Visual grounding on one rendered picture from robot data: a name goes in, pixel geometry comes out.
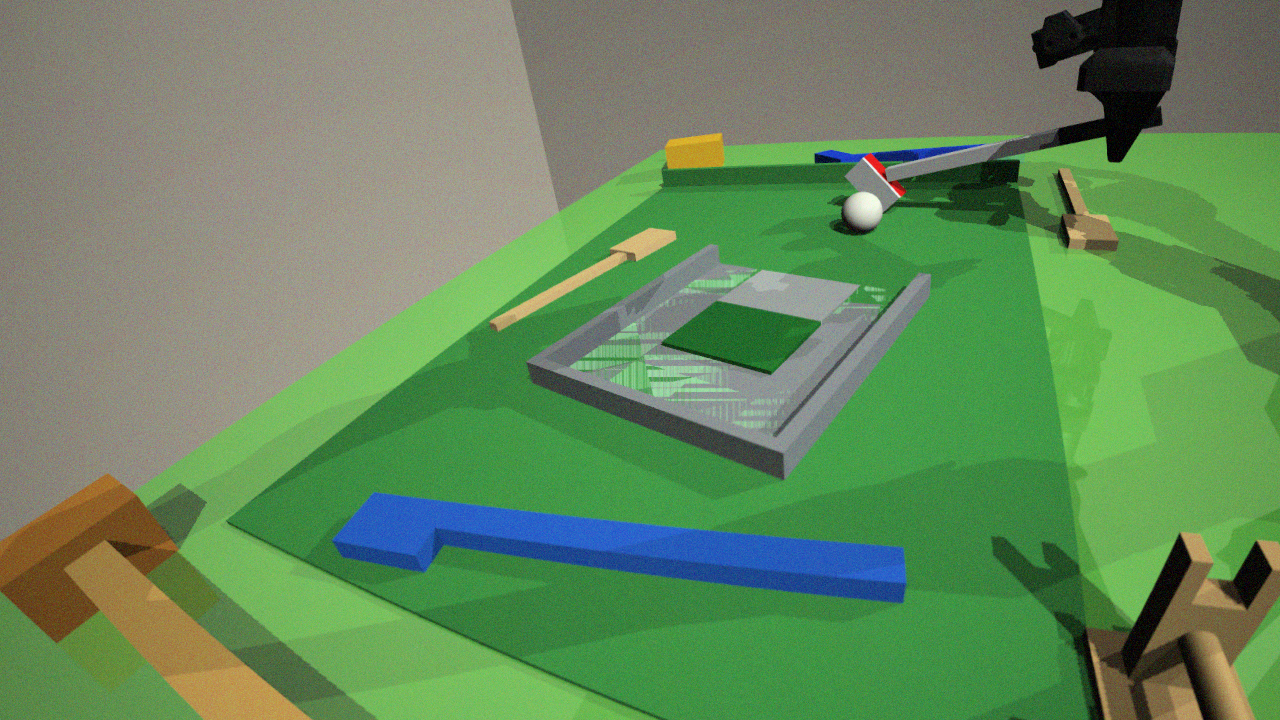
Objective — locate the white golf ball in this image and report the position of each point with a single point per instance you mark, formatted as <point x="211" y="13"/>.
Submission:
<point x="861" y="212"/>

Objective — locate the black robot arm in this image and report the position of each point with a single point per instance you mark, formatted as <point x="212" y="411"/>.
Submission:
<point x="1063" y="36"/>

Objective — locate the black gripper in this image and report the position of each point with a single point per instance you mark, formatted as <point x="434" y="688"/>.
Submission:
<point x="1131" y="79"/>

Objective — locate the yellow block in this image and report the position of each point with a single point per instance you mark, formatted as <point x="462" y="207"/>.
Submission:
<point x="696" y="152"/>

